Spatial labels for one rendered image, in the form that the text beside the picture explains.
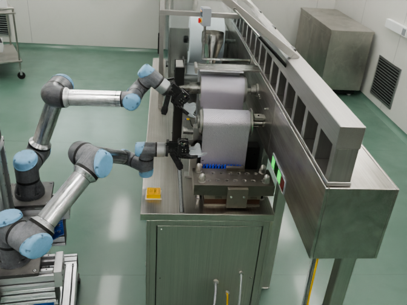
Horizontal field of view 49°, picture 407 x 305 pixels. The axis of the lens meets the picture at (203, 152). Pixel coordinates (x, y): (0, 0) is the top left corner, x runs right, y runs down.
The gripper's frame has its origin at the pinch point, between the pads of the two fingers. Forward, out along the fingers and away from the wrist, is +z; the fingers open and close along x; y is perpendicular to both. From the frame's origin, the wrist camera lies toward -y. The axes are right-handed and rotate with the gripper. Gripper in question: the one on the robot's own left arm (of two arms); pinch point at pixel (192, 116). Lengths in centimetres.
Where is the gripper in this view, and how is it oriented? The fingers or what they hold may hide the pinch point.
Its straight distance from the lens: 227.7
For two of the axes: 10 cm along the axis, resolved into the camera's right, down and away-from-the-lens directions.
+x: -0.7, -4.8, 8.7
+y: 6.9, -6.6, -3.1
